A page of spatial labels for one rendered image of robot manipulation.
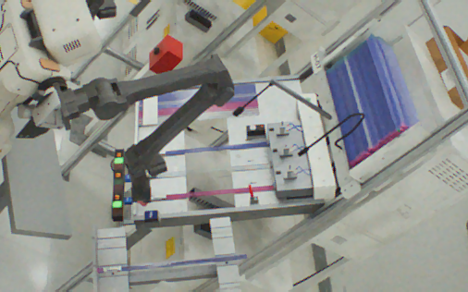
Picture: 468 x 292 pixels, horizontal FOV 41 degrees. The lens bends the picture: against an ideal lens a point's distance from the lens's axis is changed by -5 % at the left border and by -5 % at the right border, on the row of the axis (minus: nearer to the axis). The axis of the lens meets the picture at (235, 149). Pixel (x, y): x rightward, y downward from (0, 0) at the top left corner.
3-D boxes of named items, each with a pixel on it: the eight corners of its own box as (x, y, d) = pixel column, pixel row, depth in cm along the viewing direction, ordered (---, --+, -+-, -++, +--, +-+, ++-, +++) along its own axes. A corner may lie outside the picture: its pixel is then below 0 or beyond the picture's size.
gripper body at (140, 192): (150, 179, 232) (148, 165, 227) (151, 201, 225) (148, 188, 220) (132, 180, 232) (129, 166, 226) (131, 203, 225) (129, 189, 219)
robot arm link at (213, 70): (226, 45, 200) (240, 66, 195) (222, 77, 211) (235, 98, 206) (84, 80, 185) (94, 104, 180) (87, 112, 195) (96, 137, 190)
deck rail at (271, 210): (136, 229, 248) (133, 220, 243) (136, 225, 249) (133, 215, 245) (324, 212, 249) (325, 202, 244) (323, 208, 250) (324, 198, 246)
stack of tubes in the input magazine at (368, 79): (349, 165, 235) (406, 125, 221) (325, 70, 268) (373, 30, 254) (370, 178, 242) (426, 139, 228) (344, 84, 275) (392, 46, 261)
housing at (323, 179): (313, 210, 251) (314, 188, 240) (295, 117, 283) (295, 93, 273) (333, 208, 251) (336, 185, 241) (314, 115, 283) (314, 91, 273)
